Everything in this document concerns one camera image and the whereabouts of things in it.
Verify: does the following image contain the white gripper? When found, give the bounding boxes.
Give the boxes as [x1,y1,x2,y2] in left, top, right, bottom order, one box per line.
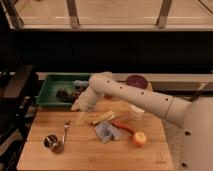
[71,99,96,126]

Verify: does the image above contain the silver metal fork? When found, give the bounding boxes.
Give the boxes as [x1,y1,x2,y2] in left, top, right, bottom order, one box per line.
[61,120,70,151]

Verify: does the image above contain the small metal cup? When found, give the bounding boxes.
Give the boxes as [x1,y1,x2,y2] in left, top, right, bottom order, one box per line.
[44,134,63,154]

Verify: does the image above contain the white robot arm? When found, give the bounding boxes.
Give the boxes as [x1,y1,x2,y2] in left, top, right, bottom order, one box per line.
[71,72,213,171]

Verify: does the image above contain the dark grapes toy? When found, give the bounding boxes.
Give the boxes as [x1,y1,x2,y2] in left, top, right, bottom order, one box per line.
[69,90,82,103]

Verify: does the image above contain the yellow banana toy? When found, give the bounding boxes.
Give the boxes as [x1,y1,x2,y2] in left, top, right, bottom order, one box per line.
[91,111,116,125]

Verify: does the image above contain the blue cloth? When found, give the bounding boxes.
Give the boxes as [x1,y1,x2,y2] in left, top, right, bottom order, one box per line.
[95,121,121,143]

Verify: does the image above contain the dark green vegetable toy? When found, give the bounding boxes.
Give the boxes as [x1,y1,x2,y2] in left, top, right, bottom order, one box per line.
[56,89,69,102]

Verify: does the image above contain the wooden cutting board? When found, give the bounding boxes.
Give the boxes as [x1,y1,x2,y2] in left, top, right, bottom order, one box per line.
[17,98,174,171]

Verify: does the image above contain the orange carrot toy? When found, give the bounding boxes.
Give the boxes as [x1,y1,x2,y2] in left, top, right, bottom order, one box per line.
[111,120,134,134]

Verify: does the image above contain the light blue object in tray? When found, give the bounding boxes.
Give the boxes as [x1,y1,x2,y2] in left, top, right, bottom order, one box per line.
[73,80,89,88]

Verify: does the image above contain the green plastic tray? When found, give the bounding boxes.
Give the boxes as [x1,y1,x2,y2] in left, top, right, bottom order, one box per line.
[36,74,90,109]

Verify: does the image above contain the yellow red apple toy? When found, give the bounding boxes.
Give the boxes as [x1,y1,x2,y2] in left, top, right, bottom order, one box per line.
[131,131,147,147]

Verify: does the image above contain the black equipment on left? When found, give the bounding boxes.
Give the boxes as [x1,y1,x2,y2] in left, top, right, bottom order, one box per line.
[0,65,38,171]

